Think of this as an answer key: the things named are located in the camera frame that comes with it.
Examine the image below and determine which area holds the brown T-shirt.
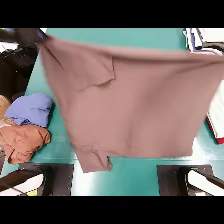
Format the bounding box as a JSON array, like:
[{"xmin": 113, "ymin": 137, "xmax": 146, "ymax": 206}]
[{"xmin": 37, "ymin": 35, "xmax": 224, "ymax": 174}]

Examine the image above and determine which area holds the blue garment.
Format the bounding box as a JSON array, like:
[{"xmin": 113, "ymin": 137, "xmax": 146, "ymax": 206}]
[{"xmin": 4, "ymin": 92, "xmax": 54, "ymax": 128}]

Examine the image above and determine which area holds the orange garment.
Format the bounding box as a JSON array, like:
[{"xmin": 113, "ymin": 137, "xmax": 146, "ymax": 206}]
[{"xmin": 0, "ymin": 123, "xmax": 52, "ymax": 165}]

